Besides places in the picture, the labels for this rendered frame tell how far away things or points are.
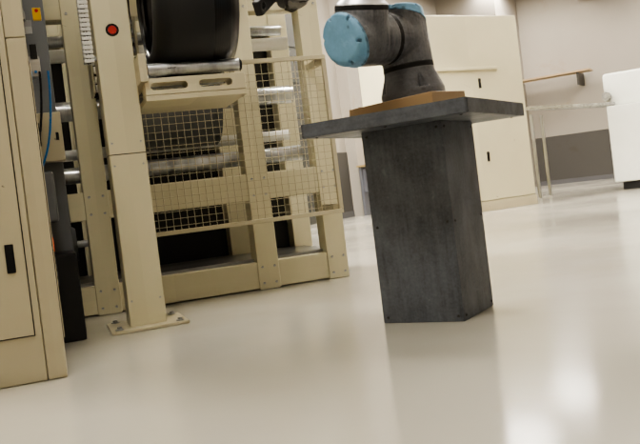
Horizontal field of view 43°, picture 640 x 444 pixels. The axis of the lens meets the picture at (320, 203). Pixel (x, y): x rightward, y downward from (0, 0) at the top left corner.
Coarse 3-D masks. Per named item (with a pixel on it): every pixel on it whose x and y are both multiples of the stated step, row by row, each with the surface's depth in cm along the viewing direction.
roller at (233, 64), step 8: (152, 64) 281; (160, 64) 281; (168, 64) 282; (176, 64) 283; (184, 64) 284; (192, 64) 285; (200, 64) 285; (208, 64) 286; (216, 64) 287; (224, 64) 288; (232, 64) 289; (240, 64) 290; (152, 72) 280; (160, 72) 281; (168, 72) 282; (176, 72) 283; (184, 72) 285; (192, 72) 286; (200, 72) 287
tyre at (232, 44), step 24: (144, 0) 319; (168, 0) 271; (192, 0) 273; (216, 0) 276; (144, 24) 315; (168, 24) 274; (192, 24) 276; (216, 24) 279; (144, 48) 309; (168, 48) 280; (192, 48) 282; (216, 48) 285; (216, 72) 300
